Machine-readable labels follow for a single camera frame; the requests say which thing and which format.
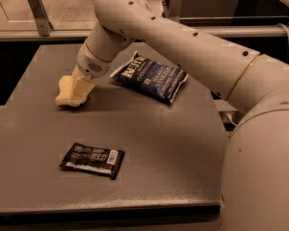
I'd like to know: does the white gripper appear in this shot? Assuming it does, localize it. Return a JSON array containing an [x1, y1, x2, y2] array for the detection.
[[67, 42, 113, 107]]

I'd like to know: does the yellow sponge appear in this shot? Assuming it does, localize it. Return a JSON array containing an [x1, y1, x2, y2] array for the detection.
[[55, 75, 69, 106]]

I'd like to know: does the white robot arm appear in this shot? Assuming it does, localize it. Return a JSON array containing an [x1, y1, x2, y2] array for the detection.
[[71, 0, 289, 231]]

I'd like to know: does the black rxbar chocolate wrapper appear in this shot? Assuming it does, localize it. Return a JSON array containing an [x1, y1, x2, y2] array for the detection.
[[60, 142, 125, 180]]

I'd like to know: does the blue potato chip bag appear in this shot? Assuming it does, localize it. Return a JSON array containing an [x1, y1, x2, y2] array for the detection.
[[110, 52, 189, 105]]

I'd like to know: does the left metal rail bracket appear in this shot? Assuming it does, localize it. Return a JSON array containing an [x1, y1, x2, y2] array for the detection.
[[27, 0, 53, 37]]

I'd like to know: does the metal rail bracket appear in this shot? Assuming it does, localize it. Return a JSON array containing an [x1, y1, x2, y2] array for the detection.
[[167, 0, 182, 21], [27, 0, 53, 37]]

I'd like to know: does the right metal rail bracket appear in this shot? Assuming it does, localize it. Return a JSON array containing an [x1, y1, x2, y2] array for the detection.
[[167, 0, 182, 21]]

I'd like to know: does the horizontal metal rail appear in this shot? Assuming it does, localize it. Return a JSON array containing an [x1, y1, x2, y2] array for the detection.
[[0, 25, 289, 42]]

